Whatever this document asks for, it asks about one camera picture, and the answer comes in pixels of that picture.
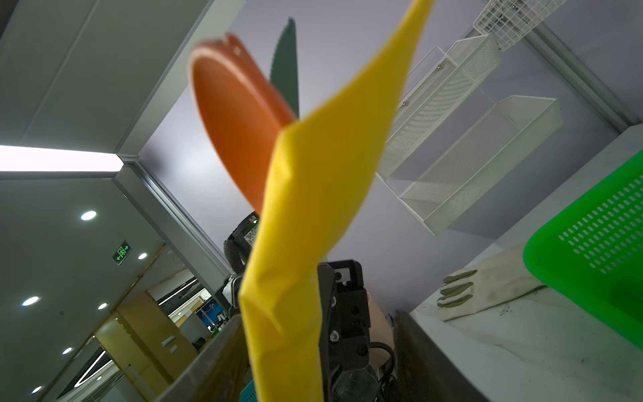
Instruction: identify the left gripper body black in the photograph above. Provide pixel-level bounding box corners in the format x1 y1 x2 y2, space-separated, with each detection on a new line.
317 260 371 401

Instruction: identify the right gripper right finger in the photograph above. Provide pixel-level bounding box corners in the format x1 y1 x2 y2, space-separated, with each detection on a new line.
394 311 487 401

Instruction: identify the green plastic basket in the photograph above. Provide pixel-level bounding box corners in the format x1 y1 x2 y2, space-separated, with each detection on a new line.
523 153 642 348

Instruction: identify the orange plastic spoon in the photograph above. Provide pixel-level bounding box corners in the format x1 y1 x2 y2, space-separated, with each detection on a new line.
189 33 296 213

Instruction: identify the teal plastic knife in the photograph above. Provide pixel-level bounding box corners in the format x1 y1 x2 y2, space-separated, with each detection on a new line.
270 17 300 117

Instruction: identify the white mesh two-tier shelf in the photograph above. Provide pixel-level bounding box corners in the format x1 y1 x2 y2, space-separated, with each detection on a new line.
378 35 564 236

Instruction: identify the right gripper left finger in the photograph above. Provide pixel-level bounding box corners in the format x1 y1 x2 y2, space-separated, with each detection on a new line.
157 315 249 401

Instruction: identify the yellow paper napkin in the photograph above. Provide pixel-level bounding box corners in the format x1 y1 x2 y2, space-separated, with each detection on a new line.
239 1 432 401

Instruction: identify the white wire basket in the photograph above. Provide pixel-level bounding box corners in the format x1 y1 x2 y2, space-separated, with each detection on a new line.
473 0 566 52

